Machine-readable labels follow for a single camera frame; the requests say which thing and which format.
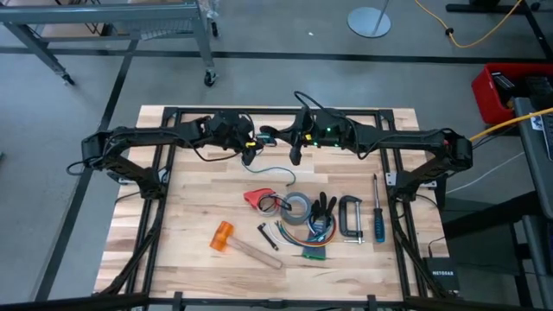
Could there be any grey metal wheeled cart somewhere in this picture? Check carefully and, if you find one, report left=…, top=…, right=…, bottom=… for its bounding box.
left=0, top=0, right=219, bottom=88

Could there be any white tape roll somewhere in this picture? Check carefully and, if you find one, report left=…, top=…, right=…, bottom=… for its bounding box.
left=257, top=196, right=284, bottom=219

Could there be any red plastic bin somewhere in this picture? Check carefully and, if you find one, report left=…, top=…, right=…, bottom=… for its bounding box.
left=470, top=61, right=553, bottom=127

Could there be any orange head wooden mallet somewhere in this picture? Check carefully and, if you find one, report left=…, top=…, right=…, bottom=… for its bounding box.
left=209, top=220, right=284, bottom=270

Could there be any white floor cable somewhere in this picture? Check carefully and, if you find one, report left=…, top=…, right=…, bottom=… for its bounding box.
left=444, top=150, right=526, bottom=195

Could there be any black C-clamp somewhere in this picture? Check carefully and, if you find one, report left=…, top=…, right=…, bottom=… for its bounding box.
left=338, top=194, right=366, bottom=245

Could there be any blue black handle screwdriver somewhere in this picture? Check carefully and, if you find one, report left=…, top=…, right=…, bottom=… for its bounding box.
left=372, top=173, right=387, bottom=244

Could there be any black Netgear network switch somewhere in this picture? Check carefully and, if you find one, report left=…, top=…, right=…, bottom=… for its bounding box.
left=422, top=256, right=461, bottom=295

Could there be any round grey stand base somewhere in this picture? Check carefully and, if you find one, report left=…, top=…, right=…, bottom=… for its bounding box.
left=346, top=0, right=392, bottom=39

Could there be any grey desk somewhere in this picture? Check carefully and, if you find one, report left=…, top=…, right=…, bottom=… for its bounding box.
left=512, top=97, right=553, bottom=311

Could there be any yellow extension cable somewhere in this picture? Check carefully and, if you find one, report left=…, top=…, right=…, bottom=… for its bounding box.
left=413, top=0, right=524, bottom=50

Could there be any multicoloured jumper wire bundle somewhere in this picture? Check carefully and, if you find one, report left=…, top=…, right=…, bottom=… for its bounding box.
left=273, top=215, right=339, bottom=250

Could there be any yellow hanging cable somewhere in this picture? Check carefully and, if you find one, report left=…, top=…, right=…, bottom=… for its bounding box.
left=468, top=106, right=553, bottom=143

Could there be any black spring clamp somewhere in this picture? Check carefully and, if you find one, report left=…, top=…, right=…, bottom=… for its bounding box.
left=308, top=191, right=339, bottom=226

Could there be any grey duct tape roll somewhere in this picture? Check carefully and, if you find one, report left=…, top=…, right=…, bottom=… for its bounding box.
left=279, top=191, right=314, bottom=227

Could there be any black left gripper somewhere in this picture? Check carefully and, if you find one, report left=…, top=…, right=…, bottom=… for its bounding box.
left=211, top=110, right=265, bottom=168

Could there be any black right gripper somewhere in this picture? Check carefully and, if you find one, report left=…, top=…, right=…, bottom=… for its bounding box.
left=260, top=107, right=321, bottom=168

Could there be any black aluminium rig frame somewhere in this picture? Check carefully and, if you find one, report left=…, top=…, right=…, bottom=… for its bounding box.
left=0, top=105, right=553, bottom=311

